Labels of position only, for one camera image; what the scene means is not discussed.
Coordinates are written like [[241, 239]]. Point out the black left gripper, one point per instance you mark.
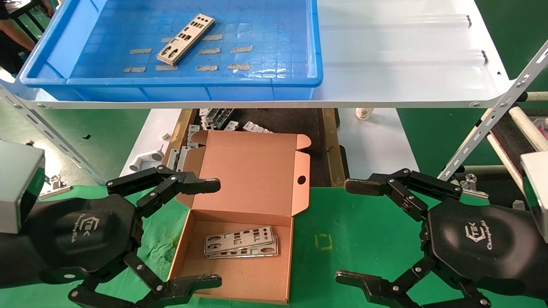
[[77, 231]]

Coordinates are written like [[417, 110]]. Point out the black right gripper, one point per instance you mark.
[[483, 244]]

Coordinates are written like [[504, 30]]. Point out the person forearm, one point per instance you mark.
[[17, 36]]

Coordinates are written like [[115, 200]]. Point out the brown cardboard box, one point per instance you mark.
[[252, 171]]

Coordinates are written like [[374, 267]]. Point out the metal parts pile behind box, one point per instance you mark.
[[291, 122]]

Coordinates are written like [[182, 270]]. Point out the blue plastic tray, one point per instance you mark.
[[278, 51]]

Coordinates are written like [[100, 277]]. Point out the white plastic pipe fitting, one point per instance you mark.
[[147, 159]]

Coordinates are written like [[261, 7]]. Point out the silver binder clip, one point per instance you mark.
[[53, 188], [473, 189]]

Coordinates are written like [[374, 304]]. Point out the white paper cup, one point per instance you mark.
[[364, 114]]

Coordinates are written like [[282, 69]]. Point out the white metal shelf board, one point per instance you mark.
[[385, 51]]

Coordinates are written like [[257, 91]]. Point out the black chair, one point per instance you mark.
[[25, 10]]

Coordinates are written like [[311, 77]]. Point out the loose metal bracket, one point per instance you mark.
[[206, 117], [257, 127], [223, 116], [231, 125], [193, 134], [177, 157]]

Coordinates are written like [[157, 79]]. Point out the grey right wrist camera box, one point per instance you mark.
[[537, 192]]

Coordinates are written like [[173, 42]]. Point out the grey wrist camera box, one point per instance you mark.
[[17, 184], [537, 192]]

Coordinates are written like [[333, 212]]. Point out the grey slotted shelf post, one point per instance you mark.
[[492, 115], [55, 137]]

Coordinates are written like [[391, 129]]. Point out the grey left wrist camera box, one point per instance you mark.
[[17, 184]]

